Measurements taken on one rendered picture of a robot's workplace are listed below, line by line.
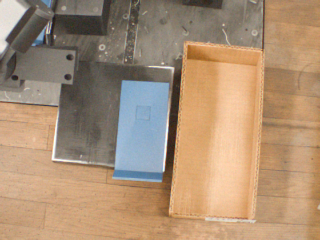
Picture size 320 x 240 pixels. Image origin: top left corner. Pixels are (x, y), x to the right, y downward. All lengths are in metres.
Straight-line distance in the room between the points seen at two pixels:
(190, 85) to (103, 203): 0.22
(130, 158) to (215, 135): 0.13
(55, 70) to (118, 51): 0.25
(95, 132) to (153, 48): 0.16
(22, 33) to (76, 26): 0.28
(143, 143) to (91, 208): 0.13
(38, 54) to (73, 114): 0.21
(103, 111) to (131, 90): 0.05
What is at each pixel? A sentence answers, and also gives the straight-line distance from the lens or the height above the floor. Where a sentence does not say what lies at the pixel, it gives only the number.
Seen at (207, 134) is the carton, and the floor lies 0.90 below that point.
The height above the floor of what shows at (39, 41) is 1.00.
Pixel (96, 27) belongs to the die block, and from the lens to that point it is 1.06.
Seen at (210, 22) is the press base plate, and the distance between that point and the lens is 1.10.
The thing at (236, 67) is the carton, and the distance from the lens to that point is 1.07.
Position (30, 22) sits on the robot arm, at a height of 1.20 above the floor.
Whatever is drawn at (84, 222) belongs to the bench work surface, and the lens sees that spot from 1.02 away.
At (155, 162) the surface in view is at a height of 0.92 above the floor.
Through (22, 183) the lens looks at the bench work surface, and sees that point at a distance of 1.05.
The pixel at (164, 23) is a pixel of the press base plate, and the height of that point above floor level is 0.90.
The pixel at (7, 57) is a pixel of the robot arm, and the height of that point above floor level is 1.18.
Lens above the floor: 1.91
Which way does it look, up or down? 75 degrees down
